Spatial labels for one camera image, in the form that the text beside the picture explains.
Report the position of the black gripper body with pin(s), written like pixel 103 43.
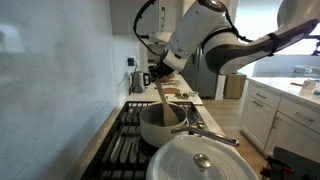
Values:
pixel 161 70

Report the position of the wooden spatula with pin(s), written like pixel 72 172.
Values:
pixel 168 113

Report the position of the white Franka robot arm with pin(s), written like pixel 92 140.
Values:
pixel 226 46

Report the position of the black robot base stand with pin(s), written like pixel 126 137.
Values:
pixel 293 163

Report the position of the white open shelf unit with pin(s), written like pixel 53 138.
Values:
pixel 143 53

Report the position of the white chopping board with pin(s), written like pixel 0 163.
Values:
pixel 196 101

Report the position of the black gas stove cooktop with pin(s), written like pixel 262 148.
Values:
pixel 116 150

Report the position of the large white pot lid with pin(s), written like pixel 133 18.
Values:
pixel 173 160

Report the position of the round cork trivet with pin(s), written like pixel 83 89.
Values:
pixel 171 90

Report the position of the stainless electric kettle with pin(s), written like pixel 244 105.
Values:
pixel 138 81

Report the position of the small green broccoli floret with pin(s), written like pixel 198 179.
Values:
pixel 178 95

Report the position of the brown vegetable piece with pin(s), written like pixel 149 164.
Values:
pixel 185 95

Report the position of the small clear glass cup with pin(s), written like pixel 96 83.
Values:
pixel 193 93

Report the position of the stainless steel refrigerator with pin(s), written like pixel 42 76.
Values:
pixel 200 83

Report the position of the tall white pantry cabinet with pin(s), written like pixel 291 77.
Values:
pixel 166 15

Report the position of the wooden bin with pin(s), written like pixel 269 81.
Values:
pixel 235 86

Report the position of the white kitchen island cabinet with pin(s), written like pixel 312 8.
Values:
pixel 283 113

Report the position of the small red item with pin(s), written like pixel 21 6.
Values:
pixel 296 84

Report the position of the white countertop appliance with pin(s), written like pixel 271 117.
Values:
pixel 305 70

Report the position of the wall outlet with plug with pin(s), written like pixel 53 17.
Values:
pixel 130 61

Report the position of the black camera on mount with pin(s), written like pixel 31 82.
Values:
pixel 316 48

